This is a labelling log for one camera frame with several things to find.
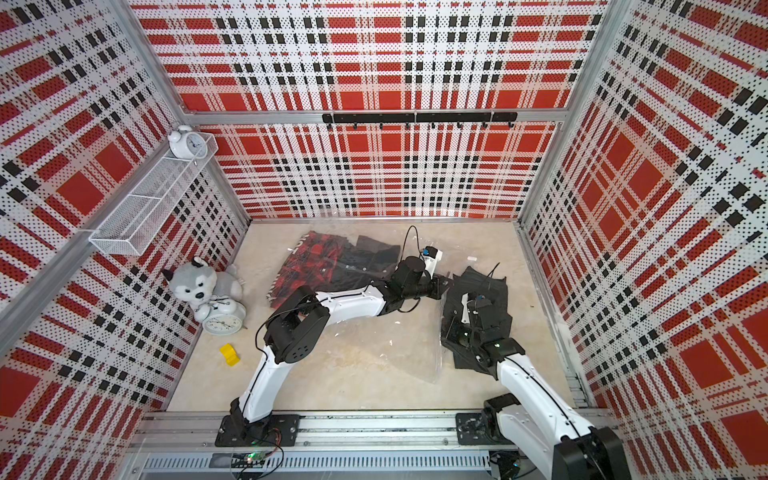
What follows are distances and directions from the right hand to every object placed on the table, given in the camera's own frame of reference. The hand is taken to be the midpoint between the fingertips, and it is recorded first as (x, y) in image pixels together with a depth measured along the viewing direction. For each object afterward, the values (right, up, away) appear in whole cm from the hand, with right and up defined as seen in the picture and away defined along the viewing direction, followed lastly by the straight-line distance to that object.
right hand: (446, 324), depth 85 cm
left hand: (+4, +12, +4) cm, 13 cm away
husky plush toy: (-70, +12, -3) cm, 71 cm away
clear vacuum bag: (-11, -6, +4) cm, 13 cm away
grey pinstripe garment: (+9, +11, +14) cm, 20 cm away
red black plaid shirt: (-44, +16, +19) cm, 51 cm away
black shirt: (-26, +17, +25) cm, 40 cm away
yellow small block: (-63, -9, +1) cm, 64 cm away
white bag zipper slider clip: (+11, +19, +14) cm, 26 cm away
